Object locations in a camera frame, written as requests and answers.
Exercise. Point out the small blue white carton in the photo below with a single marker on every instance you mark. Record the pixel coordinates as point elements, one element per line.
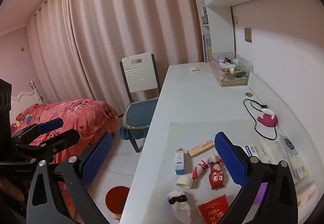
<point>179,162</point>

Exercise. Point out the blue seat cushion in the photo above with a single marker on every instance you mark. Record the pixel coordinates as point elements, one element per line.
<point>139,114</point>

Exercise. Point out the open paperback book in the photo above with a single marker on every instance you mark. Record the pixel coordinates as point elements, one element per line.
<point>278,150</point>

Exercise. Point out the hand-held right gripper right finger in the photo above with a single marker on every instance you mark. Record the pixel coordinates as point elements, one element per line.
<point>229,160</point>

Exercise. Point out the blue white medicine box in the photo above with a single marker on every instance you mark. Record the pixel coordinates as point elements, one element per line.
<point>251,150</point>

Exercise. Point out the white bed headboard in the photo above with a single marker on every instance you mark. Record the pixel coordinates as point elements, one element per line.
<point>24,98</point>

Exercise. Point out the white chair dark frame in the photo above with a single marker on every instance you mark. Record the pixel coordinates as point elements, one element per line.
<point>140,74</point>

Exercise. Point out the red paper cup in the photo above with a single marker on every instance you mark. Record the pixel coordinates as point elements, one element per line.
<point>214,211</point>

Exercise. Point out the white bookcase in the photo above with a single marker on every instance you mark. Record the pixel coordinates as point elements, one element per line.
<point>217,31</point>

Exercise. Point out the wooden block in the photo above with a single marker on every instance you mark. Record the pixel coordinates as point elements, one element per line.
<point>201,148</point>

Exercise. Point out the pink pleated curtain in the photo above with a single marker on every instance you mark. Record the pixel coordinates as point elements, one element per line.
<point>114,24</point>

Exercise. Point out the beige tape roll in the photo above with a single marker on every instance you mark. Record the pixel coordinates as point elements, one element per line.
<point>183,182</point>

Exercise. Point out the white crumpled cloth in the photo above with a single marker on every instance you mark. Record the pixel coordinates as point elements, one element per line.
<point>181,211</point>

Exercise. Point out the red bear toy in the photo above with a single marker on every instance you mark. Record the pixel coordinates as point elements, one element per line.
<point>216,177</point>

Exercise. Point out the beige wall socket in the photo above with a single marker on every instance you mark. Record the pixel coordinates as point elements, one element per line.
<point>248,35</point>

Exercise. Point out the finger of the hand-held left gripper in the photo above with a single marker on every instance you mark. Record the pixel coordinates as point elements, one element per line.
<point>60,141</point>
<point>50,124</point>

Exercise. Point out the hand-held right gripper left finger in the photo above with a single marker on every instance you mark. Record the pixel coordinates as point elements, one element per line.
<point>97,159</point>

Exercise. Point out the white plastic package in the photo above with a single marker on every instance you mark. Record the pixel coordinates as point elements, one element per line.
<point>306,192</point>

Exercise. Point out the white cat plush red bow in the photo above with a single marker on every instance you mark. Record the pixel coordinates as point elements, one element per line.
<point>202,167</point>

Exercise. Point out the small beige tape piece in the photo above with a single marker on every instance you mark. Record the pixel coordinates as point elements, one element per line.
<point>195,69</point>

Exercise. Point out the clear plastic organizer box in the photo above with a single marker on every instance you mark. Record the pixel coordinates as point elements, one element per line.
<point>230,72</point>

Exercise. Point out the red trash bin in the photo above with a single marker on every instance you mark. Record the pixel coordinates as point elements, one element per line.
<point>116,201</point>

